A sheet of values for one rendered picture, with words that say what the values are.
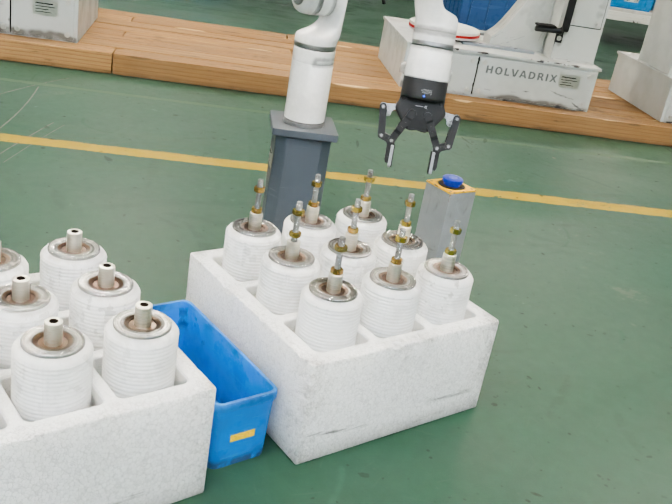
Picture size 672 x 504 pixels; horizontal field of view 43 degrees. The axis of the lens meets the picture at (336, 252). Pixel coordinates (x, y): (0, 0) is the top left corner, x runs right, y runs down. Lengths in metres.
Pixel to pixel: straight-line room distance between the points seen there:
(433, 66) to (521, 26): 2.32
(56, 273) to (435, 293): 0.59
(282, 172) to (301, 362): 0.74
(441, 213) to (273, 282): 0.42
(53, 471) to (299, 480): 0.38
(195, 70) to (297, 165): 1.47
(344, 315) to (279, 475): 0.26
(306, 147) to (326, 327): 0.70
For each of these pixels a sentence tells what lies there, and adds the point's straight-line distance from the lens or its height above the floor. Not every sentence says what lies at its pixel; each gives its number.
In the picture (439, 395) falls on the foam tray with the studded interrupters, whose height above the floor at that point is 0.05.
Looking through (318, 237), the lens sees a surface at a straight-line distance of 1.48.
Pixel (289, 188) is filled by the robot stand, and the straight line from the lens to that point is 1.91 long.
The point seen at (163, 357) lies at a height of 0.23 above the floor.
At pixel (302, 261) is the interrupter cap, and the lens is 1.36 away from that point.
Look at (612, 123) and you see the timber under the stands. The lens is 3.70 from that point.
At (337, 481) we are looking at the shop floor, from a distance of 1.32.
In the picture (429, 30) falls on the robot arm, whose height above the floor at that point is 0.62.
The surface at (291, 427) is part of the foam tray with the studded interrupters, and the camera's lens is 1.31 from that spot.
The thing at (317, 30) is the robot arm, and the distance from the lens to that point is 1.87.
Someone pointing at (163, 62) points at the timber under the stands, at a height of 0.07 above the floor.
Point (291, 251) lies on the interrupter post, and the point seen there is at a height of 0.27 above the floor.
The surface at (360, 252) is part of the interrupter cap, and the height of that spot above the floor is 0.25.
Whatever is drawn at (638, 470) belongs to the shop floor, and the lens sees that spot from 1.55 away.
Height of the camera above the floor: 0.83
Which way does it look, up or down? 24 degrees down
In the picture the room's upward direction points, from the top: 10 degrees clockwise
